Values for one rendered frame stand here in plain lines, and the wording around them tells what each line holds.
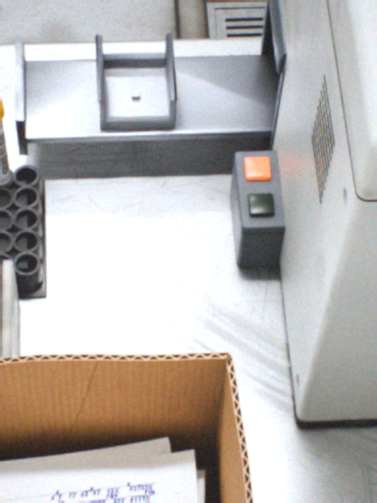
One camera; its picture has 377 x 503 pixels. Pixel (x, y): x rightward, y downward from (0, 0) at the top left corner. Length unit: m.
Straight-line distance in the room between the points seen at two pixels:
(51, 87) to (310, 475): 0.31
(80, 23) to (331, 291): 1.51
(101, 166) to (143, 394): 0.25
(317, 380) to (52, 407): 0.16
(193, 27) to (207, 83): 1.24
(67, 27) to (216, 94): 1.25
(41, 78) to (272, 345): 0.24
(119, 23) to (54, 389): 1.49
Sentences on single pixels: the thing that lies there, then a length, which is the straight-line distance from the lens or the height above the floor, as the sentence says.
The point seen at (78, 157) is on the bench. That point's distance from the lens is 0.92.
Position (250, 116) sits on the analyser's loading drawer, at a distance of 0.90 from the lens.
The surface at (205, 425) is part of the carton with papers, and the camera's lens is 0.75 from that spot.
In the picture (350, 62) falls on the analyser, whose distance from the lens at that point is 0.62.
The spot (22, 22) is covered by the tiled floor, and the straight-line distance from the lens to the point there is 2.16.
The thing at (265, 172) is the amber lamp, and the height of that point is 0.93.
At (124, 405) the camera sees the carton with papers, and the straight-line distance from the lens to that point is 0.72.
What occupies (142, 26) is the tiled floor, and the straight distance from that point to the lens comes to 2.15.
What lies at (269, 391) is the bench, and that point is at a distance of 0.84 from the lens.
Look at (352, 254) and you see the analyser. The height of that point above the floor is 1.08.
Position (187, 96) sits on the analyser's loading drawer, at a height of 0.92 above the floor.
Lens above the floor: 1.63
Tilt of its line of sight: 59 degrees down
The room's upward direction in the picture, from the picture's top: 4 degrees clockwise
